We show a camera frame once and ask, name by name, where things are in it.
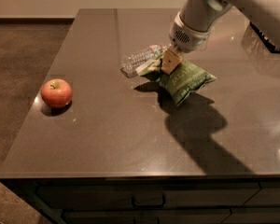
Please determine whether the dark cabinet drawer front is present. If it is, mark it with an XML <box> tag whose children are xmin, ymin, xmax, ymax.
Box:
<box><xmin>37</xmin><ymin>183</ymin><xmax>259</xmax><ymax>211</ymax></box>

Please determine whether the black wire basket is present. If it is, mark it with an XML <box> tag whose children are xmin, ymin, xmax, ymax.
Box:
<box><xmin>249</xmin><ymin>22</ymin><xmax>280</xmax><ymax>54</ymax></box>

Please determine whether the clear plastic water bottle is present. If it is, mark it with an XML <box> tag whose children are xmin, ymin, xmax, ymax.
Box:
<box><xmin>120</xmin><ymin>44</ymin><xmax>166</xmax><ymax>77</ymax></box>

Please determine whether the green jalapeno chip bag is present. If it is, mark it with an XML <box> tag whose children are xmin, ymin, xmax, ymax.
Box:
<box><xmin>136</xmin><ymin>58</ymin><xmax>217</xmax><ymax>106</ymax></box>

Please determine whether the red apple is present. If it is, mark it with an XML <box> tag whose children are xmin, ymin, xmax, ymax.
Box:
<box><xmin>40</xmin><ymin>78</ymin><xmax>73</xmax><ymax>108</ymax></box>

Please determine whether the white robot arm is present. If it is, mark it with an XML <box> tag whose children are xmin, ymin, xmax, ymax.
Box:
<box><xmin>161</xmin><ymin>0</ymin><xmax>280</xmax><ymax>75</ymax></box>

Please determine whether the black drawer handle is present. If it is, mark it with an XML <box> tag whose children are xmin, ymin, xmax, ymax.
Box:
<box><xmin>132</xmin><ymin>192</ymin><xmax>165</xmax><ymax>208</ymax></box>

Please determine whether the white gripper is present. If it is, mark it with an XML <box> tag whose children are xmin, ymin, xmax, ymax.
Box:
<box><xmin>161</xmin><ymin>13</ymin><xmax>210</xmax><ymax>75</ymax></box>

